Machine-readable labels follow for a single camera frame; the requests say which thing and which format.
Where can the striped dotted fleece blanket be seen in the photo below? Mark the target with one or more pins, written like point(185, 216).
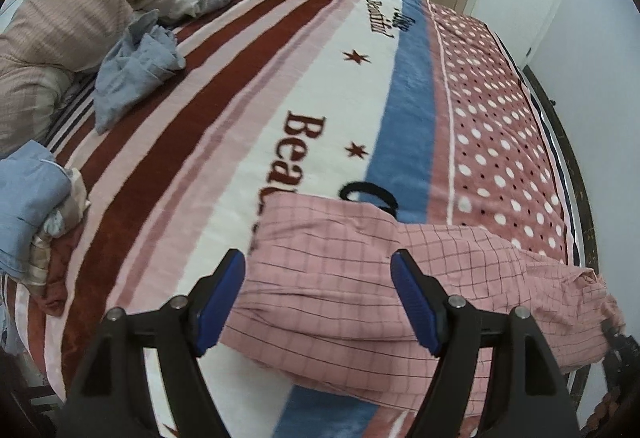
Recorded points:
point(298, 96)

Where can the beige ribbed quilt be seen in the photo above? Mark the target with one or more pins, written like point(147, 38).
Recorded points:
point(48, 42)

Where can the crumpled grey-blue garment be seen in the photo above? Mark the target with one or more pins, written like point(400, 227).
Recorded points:
point(144, 58)

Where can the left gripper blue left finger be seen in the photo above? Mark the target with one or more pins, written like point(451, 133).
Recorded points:
point(213, 299)

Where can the dark bed frame rail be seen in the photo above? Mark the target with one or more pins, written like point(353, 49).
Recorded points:
point(584, 246)

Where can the person's right hand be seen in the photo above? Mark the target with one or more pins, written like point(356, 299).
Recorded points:
point(603, 412)

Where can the pink checked pants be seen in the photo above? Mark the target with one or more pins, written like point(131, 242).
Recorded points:
point(325, 301)

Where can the folded clothes stack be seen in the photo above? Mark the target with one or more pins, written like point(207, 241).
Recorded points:
point(42, 208)

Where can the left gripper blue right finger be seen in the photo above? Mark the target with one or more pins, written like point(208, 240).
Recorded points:
point(423, 299)

